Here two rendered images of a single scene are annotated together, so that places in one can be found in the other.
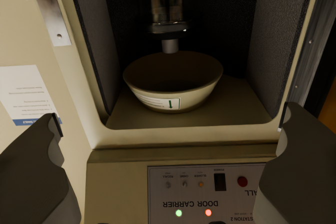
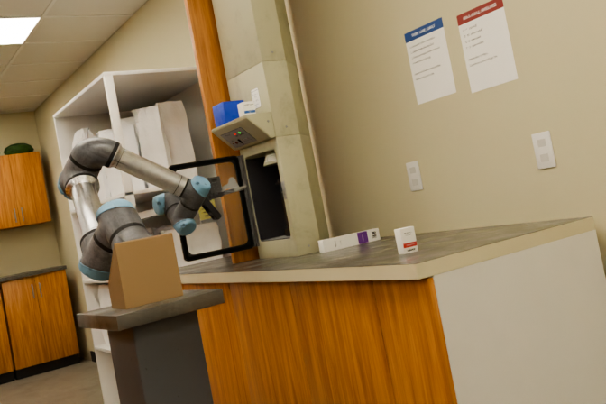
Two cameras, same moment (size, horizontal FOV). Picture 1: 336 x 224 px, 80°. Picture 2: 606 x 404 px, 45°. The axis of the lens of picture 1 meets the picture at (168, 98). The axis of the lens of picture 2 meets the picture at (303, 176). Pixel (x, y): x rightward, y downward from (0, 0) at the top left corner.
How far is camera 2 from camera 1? 286 cm
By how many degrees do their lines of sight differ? 65
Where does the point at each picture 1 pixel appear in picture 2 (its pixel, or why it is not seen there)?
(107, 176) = (261, 135)
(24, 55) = (424, 112)
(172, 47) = not seen: hidden behind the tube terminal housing
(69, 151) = not seen: outside the picture
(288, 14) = (256, 191)
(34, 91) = (421, 73)
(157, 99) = (270, 160)
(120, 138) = (270, 144)
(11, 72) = (435, 91)
